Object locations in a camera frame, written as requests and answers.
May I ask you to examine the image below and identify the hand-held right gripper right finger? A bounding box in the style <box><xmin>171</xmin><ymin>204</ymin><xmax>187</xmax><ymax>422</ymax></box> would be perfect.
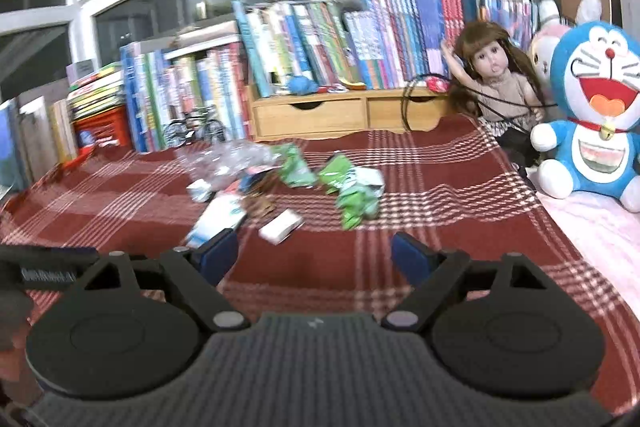
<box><xmin>382</xmin><ymin>232</ymin><xmax>553</xmax><ymax>332</ymax></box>

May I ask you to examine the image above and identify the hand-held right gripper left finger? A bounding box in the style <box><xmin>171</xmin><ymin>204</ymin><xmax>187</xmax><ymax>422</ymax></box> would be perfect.
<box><xmin>75</xmin><ymin>228</ymin><xmax>251</xmax><ymax>333</ymax></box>

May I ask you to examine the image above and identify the white blue carton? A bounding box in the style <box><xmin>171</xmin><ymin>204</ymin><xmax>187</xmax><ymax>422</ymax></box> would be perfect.
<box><xmin>185</xmin><ymin>194</ymin><xmax>248</xmax><ymax>248</ymax></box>

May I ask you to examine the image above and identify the brown snack wrapper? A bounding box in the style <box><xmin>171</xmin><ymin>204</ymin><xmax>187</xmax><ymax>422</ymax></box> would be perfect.
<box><xmin>242</xmin><ymin>192</ymin><xmax>278</xmax><ymax>218</ymax></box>

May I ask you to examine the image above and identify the small white box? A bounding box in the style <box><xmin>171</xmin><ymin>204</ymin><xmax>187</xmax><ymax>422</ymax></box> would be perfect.
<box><xmin>259</xmin><ymin>208</ymin><xmax>305</xmax><ymax>245</ymax></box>

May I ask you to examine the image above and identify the green snack wrapper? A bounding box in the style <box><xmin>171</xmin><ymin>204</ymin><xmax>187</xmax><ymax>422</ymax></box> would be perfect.
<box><xmin>336</xmin><ymin>184</ymin><xmax>381</xmax><ymax>230</ymax></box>
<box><xmin>272</xmin><ymin>144</ymin><xmax>312</xmax><ymax>186</ymax></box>
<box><xmin>320</xmin><ymin>154</ymin><xmax>385</xmax><ymax>194</ymax></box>

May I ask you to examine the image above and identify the clear plastic bag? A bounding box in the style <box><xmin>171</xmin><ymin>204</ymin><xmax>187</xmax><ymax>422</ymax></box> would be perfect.
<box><xmin>175</xmin><ymin>139</ymin><xmax>276</xmax><ymax>192</ymax></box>

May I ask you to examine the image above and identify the row of pale books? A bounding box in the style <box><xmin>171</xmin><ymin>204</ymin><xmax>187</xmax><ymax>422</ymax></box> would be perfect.
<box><xmin>0</xmin><ymin>96</ymin><xmax>78</xmax><ymax>202</ymax></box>

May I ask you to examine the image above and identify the row of blue green books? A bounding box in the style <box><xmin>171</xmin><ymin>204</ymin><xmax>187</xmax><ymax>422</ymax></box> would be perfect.
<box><xmin>120</xmin><ymin>34</ymin><xmax>251</xmax><ymax>154</ymax></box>

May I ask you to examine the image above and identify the stack of flat books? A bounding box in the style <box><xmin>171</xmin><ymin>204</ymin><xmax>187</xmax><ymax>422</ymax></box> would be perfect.
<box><xmin>66</xmin><ymin>62</ymin><xmax>126</xmax><ymax>122</ymax></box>

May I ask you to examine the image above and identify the row of upright colourful books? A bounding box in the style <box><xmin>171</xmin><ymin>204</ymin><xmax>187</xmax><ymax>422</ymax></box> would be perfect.
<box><xmin>232</xmin><ymin>0</ymin><xmax>483</xmax><ymax>100</ymax></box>

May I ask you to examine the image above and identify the row of thin books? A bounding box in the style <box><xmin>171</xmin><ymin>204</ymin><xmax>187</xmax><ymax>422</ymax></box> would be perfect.
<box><xmin>477</xmin><ymin>0</ymin><xmax>538</xmax><ymax>50</ymax></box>

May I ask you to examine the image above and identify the red white plaid blanket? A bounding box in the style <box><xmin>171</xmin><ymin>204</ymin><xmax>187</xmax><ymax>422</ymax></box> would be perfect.
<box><xmin>0</xmin><ymin>112</ymin><xmax>640</xmax><ymax>413</ymax></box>

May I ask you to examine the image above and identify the miniature bicycle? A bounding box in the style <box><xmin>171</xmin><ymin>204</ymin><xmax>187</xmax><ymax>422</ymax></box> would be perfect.
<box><xmin>162</xmin><ymin>104</ymin><xmax>228</xmax><ymax>148</ymax></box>

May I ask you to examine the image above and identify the wooden drawer organizer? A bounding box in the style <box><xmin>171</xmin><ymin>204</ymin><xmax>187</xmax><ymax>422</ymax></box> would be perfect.
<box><xmin>247</xmin><ymin>84</ymin><xmax>451</xmax><ymax>142</ymax></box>

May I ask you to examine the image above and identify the red cloth accessory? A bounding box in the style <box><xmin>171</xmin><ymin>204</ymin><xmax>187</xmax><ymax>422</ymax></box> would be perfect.
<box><xmin>425</xmin><ymin>74</ymin><xmax>452</xmax><ymax>95</ymax></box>

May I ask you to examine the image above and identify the blue yarn ball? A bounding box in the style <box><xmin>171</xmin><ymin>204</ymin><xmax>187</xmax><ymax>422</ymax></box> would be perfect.
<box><xmin>287</xmin><ymin>75</ymin><xmax>320</xmax><ymax>95</ymax></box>

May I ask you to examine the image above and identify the long-haired doll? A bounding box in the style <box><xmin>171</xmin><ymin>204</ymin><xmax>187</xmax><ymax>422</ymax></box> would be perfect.
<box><xmin>440</xmin><ymin>21</ymin><xmax>558</xmax><ymax>168</ymax></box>

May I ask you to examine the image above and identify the blue cat plush toy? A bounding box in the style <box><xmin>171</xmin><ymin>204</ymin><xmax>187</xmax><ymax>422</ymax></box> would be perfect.
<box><xmin>530</xmin><ymin>21</ymin><xmax>640</xmax><ymax>214</ymax></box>

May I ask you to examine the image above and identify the pink rabbit plush toy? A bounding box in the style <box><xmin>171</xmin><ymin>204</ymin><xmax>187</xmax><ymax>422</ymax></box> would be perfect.
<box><xmin>530</xmin><ymin>0</ymin><xmax>603</xmax><ymax>80</ymax></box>

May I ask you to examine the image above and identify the black cable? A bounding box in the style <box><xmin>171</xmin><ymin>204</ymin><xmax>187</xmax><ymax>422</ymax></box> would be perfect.
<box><xmin>400</xmin><ymin>74</ymin><xmax>558</xmax><ymax>138</ymax></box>

